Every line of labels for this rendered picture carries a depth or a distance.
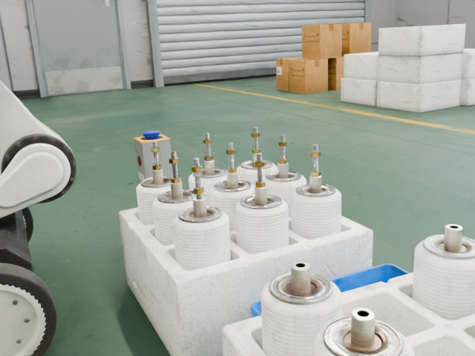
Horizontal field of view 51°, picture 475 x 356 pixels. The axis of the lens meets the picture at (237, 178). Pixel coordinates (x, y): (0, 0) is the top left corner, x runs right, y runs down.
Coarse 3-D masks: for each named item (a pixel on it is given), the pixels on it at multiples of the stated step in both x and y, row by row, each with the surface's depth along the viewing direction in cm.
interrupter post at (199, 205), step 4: (196, 200) 83; (200, 200) 83; (204, 200) 83; (196, 204) 83; (200, 204) 83; (204, 204) 83; (196, 208) 83; (200, 208) 83; (204, 208) 84; (196, 212) 84; (200, 212) 83; (204, 212) 84; (196, 216) 84; (200, 216) 84; (204, 216) 84
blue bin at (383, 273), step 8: (384, 264) 92; (392, 264) 92; (360, 272) 90; (368, 272) 91; (376, 272) 91; (384, 272) 92; (392, 272) 92; (400, 272) 90; (408, 272) 89; (336, 280) 88; (344, 280) 88; (352, 280) 89; (360, 280) 90; (368, 280) 91; (376, 280) 92; (384, 280) 93; (344, 288) 89; (352, 288) 90; (256, 304) 81; (256, 312) 79
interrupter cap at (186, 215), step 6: (186, 210) 86; (192, 210) 86; (210, 210) 86; (216, 210) 86; (180, 216) 83; (186, 216) 83; (192, 216) 84; (210, 216) 83; (216, 216) 82; (192, 222) 81; (198, 222) 81
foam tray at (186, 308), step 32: (128, 224) 103; (288, 224) 100; (352, 224) 96; (128, 256) 108; (160, 256) 86; (256, 256) 84; (288, 256) 85; (320, 256) 88; (352, 256) 92; (160, 288) 86; (192, 288) 78; (224, 288) 81; (256, 288) 84; (160, 320) 90; (192, 320) 80; (224, 320) 82; (192, 352) 81
